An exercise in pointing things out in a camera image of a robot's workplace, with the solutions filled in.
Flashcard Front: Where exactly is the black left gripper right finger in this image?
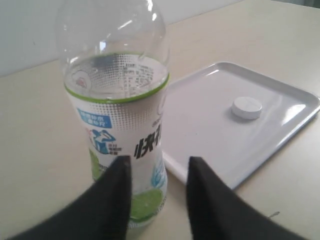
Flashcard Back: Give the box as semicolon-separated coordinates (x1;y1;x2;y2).
186;156;303;240

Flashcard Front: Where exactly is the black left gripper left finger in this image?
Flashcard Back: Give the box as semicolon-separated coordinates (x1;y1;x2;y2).
12;156;132;240

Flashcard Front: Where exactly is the white bottle cap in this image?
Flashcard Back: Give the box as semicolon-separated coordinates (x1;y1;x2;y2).
231;96;263;120

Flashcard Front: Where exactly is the clear plastic lime drink bottle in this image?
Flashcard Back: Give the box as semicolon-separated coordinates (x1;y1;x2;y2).
55;0;170;229

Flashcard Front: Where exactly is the white plastic tray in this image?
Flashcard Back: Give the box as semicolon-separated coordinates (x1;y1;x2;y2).
161;62;320;189

